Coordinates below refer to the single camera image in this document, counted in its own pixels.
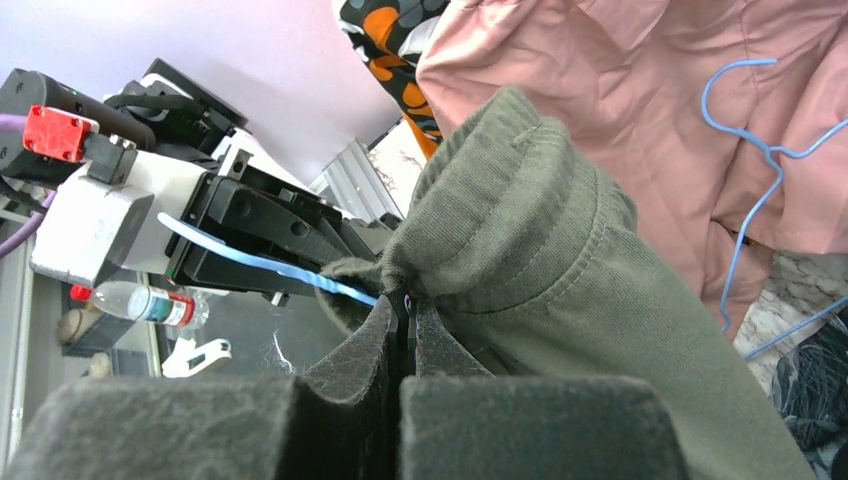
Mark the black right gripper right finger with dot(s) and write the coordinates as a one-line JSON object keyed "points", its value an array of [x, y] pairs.
{"points": [[458, 421]]}

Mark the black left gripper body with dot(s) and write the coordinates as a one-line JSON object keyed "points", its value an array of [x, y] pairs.
{"points": [[261, 214]]}

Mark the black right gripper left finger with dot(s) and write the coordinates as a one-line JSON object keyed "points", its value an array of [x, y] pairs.
{"points": [[330, 423]]}

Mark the olive green shorts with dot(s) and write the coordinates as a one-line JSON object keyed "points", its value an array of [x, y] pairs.
{"points": [[530, 251]]}

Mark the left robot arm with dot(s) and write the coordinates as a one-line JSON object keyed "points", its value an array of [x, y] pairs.
{"points": [[164, 113]]}

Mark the orange black camo shorts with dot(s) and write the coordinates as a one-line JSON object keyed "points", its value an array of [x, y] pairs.
{"points": [[390, 37]]}

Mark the black shark print shorts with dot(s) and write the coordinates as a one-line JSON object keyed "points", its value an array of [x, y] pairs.
{"points": [[809, 390]]}

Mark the dusty pink shorts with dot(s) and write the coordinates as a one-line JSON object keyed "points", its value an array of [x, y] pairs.
{"points": [[717, 117]]}

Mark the clear plastic water bottle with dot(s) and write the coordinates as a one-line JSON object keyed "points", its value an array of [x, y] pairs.
{"points": [[145, 303]]}

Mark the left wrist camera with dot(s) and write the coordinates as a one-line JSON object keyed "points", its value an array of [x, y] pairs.
{"points": [[103, 217]]}

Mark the white plastic bracket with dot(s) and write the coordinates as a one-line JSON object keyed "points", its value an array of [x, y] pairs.
{"points": [[189, 359]]}

